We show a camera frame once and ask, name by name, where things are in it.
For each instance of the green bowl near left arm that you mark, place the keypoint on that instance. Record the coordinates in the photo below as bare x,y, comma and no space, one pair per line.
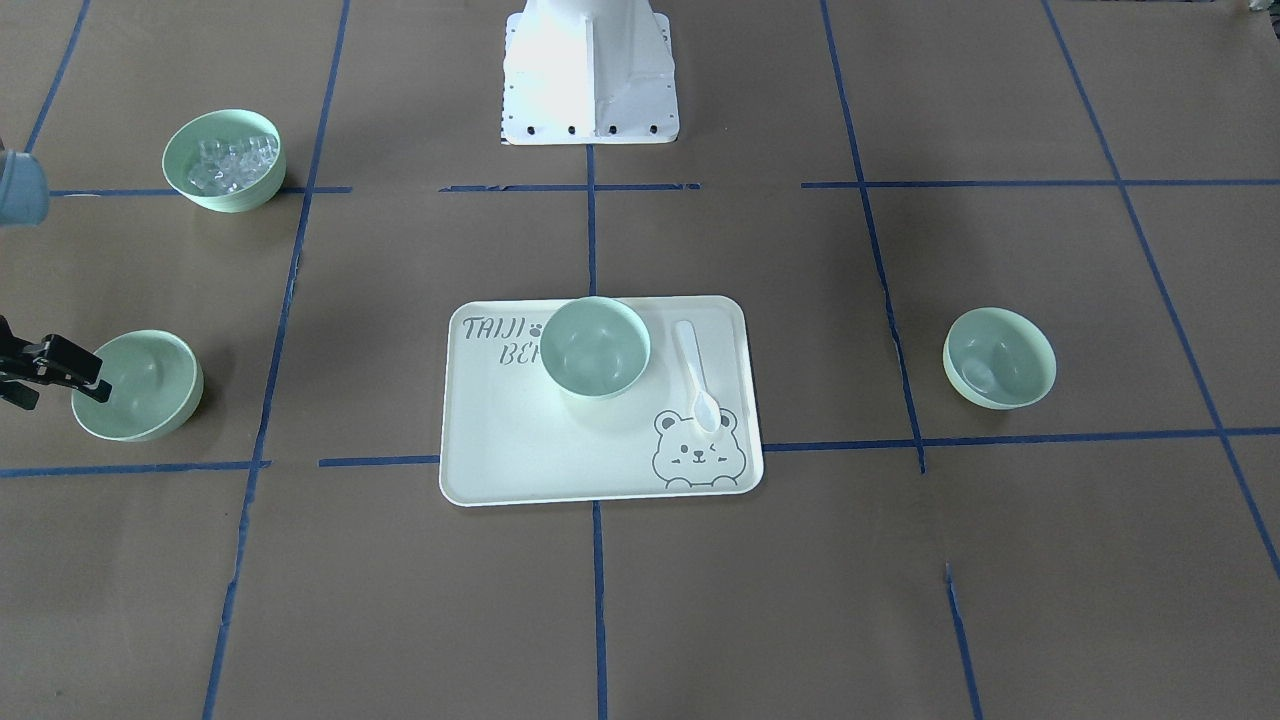
998,359

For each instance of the white plastic spoon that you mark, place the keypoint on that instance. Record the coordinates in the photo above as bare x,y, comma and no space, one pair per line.
704,407

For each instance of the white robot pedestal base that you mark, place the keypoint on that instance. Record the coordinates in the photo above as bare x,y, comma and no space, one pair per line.
588,73

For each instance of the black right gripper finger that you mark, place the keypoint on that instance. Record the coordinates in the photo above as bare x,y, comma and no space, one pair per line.
89,384
69,362

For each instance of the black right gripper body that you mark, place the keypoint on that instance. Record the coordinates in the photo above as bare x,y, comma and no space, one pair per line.
58,361

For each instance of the green bowl on tray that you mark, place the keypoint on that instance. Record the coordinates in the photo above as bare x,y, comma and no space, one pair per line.
595,347

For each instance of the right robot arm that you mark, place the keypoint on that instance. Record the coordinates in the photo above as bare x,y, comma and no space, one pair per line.
25,201

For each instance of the pale green bear tray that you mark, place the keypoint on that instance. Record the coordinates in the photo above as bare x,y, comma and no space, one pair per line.
510,435

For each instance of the green bowl with ice cubes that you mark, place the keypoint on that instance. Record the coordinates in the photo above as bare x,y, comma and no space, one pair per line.
230,160

